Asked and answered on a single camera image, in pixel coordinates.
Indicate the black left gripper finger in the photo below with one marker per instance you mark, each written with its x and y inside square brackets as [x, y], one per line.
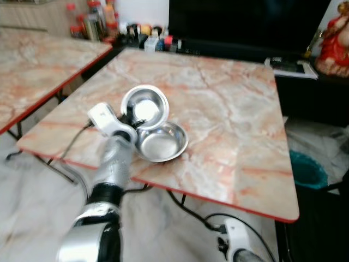
[136, 122]

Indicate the small steel bowl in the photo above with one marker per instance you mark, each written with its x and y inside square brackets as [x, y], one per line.
[147, 106]

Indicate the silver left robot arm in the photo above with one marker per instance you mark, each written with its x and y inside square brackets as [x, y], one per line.
[112, 164]

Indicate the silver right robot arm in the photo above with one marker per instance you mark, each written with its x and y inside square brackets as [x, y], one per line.
[252, 256]

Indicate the large steel bowl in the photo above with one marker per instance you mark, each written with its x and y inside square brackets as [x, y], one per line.
[163, 144]

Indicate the small white box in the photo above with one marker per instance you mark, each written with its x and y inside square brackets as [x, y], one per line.
[150, 45]

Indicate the small red box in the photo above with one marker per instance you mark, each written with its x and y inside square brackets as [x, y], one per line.
[168, 42]

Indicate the marble top folding table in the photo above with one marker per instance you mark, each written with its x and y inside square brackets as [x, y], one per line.
[32, 65]
[229, 109]

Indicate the black chair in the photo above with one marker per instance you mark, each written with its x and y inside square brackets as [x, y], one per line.
[316, 229]

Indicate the steel thermos flask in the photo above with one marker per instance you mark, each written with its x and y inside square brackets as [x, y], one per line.
[93, 27]

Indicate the green waste bin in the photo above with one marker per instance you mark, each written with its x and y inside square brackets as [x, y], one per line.
[308, 172]

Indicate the red seated deity statue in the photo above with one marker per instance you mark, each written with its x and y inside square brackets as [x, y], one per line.
[334, 46]

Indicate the black television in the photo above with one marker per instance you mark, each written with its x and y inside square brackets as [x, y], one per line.
[245, 22]

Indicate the flat white device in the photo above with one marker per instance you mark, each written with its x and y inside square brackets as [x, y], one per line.
[292, 68]

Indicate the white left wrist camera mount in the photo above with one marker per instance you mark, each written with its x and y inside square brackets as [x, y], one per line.
[103, 117]

